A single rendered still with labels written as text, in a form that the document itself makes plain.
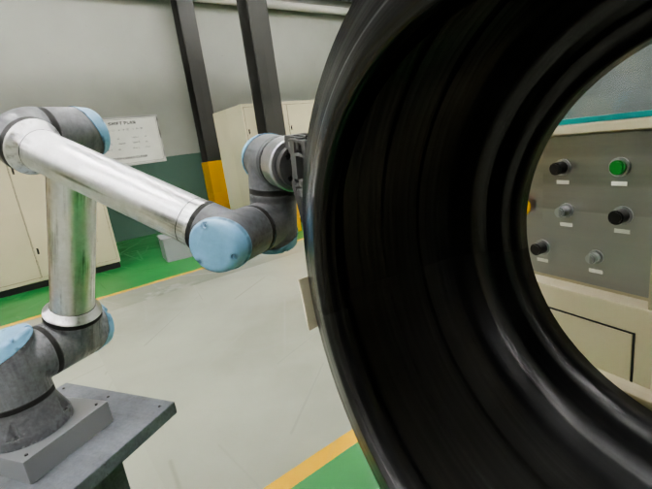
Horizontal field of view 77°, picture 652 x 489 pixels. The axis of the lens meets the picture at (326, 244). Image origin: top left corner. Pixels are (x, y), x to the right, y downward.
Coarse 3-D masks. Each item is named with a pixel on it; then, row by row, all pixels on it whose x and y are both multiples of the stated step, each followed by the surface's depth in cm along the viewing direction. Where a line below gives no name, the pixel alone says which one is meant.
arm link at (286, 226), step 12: (252, 192) 76; (264, 192) 74; (276, 192) 74; (288, 192) 76; (252, 204) 74; (264, 204) 74; (276, 204) 75; (288, 204) 76; (276, 216) 74; (288, 216) 77; (276, 228) 73; (288, 228) 77; (276, 240) 74; (288, 240) 78; (264, 252) 78; (276, 252) 78
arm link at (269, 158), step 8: (280, 136) 69; (272, 144) 67; (280, 144) 65; (264, 152) 68; (272, 152) 65; (264, 160) 67; (272, 160) 65; (264, 168) 68; (272, 168) 66; (264, 176) 70; (272, 176) 66; (280, 184) 67
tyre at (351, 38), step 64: (384, 0) 23; (448, 0) 20; (512, 0) 35; (576, 0) 37; (640, 0) 34; (384, 64) 26; (448, 64) 40; (512, 64) 43; (576, 64) 40; (320, 128) 33; (384, 128) 43; (448, 128) 48; (512, 128) 47; (320, 192) 35; (384, 192) 48; (448, 192) 53; (512, 192) 50; (320, 256) 39; (384, 256) 51; (448, 256) 56; (512, 256) 52; (320, 320) 43; (384, 320) 51; (448, 320) 54; (512, 320) 54; (384, 384) 48; (448, 384) 50; (512, 384) 52; (576, 384) 48; (384, 448) 38; (448, 448) 46; (512, 448) 47; (576, 448) 46; (640, 448) 43
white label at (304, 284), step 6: (300, 282) 46; (306, 282) 46; (300, 288) 46; (306, 288) 46; (306, 294) 46; (306, 300) 46; (306, 306) 46; (312, 306) 47; (306, 312) 46; (312, 312) 47; (306, 318) 46; (312, 318) 47; (312, 324) 46
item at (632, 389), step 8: (608, 376) 55; (616, 376) 55; (616, 384) 53; (624, 384) 53; (632, 384) 53; (632, 392) 51; (640, 392) 51; (648, 392) 51; (640, 400) 50; (648, 400) 50; (648, 408) 50
